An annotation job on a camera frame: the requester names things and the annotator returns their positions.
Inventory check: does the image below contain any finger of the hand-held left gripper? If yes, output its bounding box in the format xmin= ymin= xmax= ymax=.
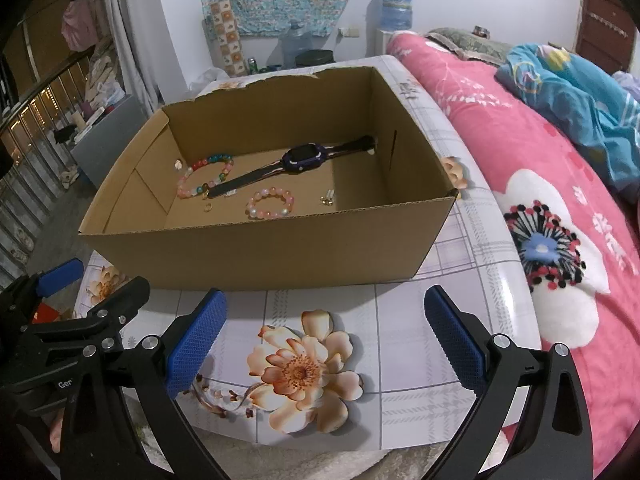
xmin=0 ymin=258 xmax=85 ymax=332
xmin=10 ymin=276 xmax=152 ymax=387

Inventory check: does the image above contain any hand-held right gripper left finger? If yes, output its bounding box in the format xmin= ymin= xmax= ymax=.
xmin=65 ymin=287 xmax=236 ymax=480

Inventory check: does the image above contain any black bin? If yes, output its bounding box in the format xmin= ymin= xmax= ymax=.
xmin=295 ymin=50 xmax=335 ymax=67

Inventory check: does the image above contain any brown door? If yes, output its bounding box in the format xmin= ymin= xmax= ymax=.
xmin=575 ymin=0 xmax=638 ymax=73

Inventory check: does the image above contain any clear water bottle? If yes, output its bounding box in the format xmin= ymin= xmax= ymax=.
xmin=282 ymin=22 xmax=313 ymax=67

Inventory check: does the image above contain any metal railing with lights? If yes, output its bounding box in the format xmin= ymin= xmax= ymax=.
xmin=0 ymin=52 xmax=96 ymax=281

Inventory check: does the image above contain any purple cloth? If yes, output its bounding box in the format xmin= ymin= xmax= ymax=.
xmin=612 ymin=71 xmax=640 ymax=96

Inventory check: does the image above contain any blue printed quilt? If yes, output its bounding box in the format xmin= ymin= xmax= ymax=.
xmin=495 ymin=42 xmax=640 ymax=191

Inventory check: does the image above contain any pink hanging garment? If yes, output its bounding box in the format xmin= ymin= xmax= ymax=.
xmin=61 ymin=0 xmax=103 ymax=52

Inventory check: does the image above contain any grey low cabinet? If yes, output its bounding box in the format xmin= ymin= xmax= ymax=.
xmin=70 ymin=95 xmax=151 ymax=191

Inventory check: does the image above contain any white curtain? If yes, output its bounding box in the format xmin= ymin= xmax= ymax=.
xmin=100 ymin=0 xmax=166 ymax=111

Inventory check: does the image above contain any red paper bag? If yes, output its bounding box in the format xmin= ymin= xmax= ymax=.
xmin=30 ymin=302 xmax=61 ymax=323

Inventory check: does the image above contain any brown cardboard box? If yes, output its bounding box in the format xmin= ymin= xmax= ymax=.
xmin=78 ymin=57 xmax=458 ymax=292

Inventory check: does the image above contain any grey pillow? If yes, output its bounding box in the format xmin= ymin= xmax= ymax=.
xmin=425 ymin=27 xmax=516 ymax=66

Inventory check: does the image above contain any blue water jug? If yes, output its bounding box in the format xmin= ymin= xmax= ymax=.
xmin=378 ymin=0 xmax=415 ymax=32

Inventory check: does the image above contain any pink floral blanket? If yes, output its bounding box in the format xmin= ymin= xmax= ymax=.
xmin=387 ymin=30 xmax=640 ymax=480

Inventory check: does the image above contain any wooden wardrobe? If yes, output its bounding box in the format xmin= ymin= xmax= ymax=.
xmin=0 ymin=0 xmax=76 ymax=111

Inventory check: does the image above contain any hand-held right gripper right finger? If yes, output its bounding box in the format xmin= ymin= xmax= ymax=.
xmin=424 ymin=285 xmax=593 ymax=480

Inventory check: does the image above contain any person's left hand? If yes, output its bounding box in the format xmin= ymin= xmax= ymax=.
xmin=47 ymin=406 xmax=69 ymax=457

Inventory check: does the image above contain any multicolour bead bracelet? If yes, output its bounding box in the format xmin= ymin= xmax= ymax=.
xmin=176 ymin=154 xmax=235 ymax=201

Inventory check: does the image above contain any checkered patterned cloth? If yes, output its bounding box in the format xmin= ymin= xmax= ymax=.
xmin=207 ymin=1 xmax=246 ymax=78

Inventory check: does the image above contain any dark purple smart watch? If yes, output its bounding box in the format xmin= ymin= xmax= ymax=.
xmin=207 ymin=135 xmax=377 ymax=200

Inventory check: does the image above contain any white water dispenser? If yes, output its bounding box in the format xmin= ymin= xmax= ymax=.
xmin=376 ymin=29 xmax=401 ymax=57

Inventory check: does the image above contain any white plastic bag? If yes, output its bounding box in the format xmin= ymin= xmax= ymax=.
xmin=187 ymin=65 xmax=226 ymax=93

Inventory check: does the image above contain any pink bead bracelet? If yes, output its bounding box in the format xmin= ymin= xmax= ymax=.
xmin=245 ymin=186 xmax=295 ymax=220

